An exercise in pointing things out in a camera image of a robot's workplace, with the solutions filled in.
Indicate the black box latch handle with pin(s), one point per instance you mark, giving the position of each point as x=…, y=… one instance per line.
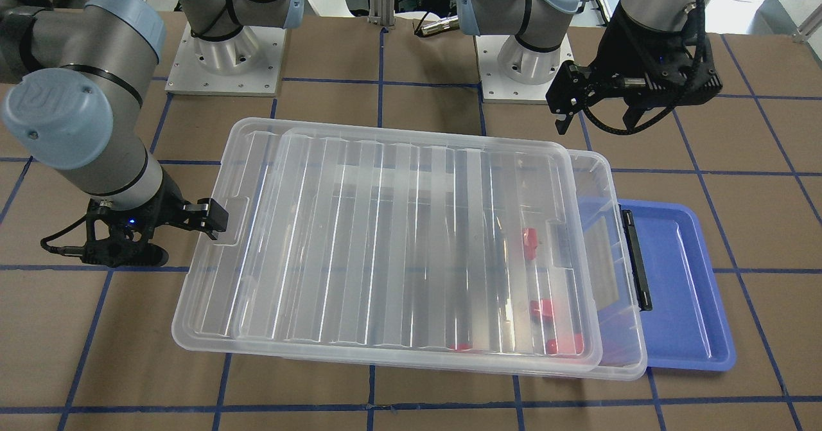
x=640, y=277

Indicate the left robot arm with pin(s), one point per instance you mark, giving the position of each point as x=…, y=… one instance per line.
x=541, y=25

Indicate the blue plastic tray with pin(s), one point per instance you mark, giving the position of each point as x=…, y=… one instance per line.
x=688, y=327

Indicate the clear plastic box lid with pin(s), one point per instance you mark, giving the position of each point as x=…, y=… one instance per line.
x=411, y=238

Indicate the red block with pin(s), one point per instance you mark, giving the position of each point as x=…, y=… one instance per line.
x=566, y=345
x=530, y=243
x=542, y=309
x=460, y=347

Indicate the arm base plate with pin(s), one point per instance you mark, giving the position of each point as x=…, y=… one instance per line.
x=247, y=65
x=511, y=73

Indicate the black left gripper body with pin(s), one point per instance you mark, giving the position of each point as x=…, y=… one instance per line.
x=615, y=55

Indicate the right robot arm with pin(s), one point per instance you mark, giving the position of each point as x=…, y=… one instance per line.
x=77, y=85

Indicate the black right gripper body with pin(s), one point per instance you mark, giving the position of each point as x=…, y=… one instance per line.
x=164, y=203

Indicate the clear plastic storage box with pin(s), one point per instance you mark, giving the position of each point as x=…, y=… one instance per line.
x=610, y=277

